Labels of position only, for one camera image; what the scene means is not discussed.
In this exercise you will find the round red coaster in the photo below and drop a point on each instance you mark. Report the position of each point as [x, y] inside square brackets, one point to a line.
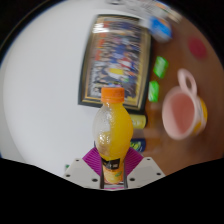
[197, 48]

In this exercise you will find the orange-capped juice bottle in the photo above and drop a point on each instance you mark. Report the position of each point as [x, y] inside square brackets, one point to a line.
[115, 130]

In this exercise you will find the blue-white tissue pack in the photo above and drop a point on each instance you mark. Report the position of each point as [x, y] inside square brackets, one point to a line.
[160, 29]

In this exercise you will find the framed group photo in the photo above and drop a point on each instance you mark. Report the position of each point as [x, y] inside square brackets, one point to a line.
[115, 56]

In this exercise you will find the pink mug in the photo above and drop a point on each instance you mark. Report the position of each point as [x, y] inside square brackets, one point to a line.
[181, 113]

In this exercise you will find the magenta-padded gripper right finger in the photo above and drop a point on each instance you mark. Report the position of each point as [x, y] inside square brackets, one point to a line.
[134, 160]

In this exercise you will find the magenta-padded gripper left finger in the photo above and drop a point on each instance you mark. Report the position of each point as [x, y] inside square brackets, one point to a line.
[90, 159]

